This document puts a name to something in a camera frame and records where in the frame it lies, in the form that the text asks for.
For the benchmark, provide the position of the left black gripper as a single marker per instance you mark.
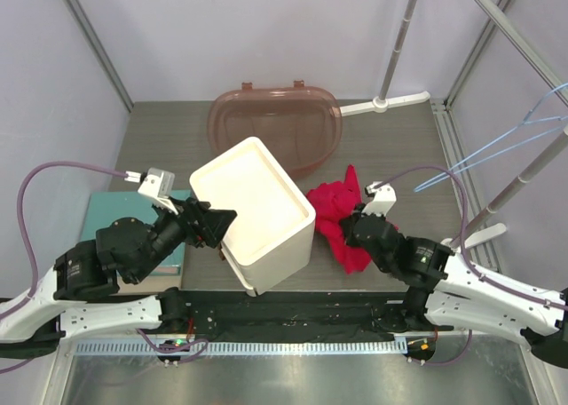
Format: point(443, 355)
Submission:
point(212, 226)

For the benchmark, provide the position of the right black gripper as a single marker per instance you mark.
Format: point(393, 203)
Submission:
point(346, 224)

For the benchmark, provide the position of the red t shirt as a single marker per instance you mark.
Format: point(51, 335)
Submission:
point(337, 200)

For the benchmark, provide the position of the light blue wire hanger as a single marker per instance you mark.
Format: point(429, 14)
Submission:
point(511, 139)

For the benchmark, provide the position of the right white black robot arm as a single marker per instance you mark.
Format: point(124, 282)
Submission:
point(445, 289)

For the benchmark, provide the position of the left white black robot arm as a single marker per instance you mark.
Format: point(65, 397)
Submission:
point(77, 297)

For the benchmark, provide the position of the white plastic storage box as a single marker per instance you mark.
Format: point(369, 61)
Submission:
point(271, 237)

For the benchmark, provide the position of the beige board under book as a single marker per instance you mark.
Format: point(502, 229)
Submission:
point(169, 273)

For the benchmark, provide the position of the brown translucent plastic lid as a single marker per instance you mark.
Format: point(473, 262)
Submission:
point(300, 125)

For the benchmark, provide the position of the metal clothes rack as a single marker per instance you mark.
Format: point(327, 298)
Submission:
point(478, 231)

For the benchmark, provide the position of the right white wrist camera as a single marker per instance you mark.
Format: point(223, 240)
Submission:
point(382, 197)

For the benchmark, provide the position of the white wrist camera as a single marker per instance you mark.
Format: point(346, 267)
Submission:
point(155, 185)
point(382, 197)

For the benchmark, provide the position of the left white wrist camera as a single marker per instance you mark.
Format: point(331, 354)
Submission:
point(155, 185)

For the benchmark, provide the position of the white slotted cable duct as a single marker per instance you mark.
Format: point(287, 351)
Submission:
point(139, 347)

